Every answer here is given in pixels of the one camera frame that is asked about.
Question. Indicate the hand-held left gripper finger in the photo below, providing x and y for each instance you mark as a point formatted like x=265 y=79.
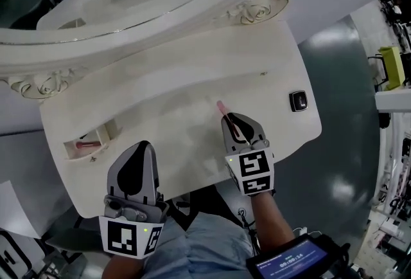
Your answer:
x=153 y=181
x=115 y=178

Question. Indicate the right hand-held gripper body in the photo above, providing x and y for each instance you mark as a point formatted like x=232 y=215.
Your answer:
x=253 y=171

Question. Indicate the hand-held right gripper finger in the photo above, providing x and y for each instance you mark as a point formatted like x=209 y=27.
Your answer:
x=257 y=131
x=226 y=142

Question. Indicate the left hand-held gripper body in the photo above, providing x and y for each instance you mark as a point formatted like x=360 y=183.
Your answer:
x=125 y=236

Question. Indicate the white ornate dressing table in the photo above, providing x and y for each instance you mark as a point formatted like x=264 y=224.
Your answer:
x=192 y=149

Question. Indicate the pink lipstick tube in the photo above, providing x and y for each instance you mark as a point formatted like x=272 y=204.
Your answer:
x=221 y=107
x=88 y=144

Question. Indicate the small black compact case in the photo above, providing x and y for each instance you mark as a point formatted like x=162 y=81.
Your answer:
x=299 y=101

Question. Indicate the person's left forearm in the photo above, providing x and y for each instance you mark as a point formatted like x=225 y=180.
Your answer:
x=123 y=268

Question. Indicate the person's right forearm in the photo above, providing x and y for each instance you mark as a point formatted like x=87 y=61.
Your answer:
x=269 y=223

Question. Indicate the black chest harness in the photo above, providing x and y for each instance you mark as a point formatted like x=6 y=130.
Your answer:
x=192 y=210

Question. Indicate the person's light blue shirt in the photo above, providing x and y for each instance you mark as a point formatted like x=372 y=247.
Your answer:
x=205 y=248

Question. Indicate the black wrist-worn screen device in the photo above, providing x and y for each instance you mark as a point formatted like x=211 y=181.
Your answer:
x=289 y=260

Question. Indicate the white low cabinet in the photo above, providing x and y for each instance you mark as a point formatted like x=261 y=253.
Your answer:
x=16 y=207

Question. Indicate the white rounded machine black trim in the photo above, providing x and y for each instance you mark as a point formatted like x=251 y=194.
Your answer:
x=16 y=255

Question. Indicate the white cluttered storage rack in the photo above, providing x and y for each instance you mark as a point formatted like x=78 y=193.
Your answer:
x=395 y=175

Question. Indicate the white side table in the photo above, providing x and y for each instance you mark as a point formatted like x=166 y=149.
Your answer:
x=395 y=99

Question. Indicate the oval mirror carved cream frame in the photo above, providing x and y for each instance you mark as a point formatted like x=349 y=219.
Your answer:
x=96 y=49

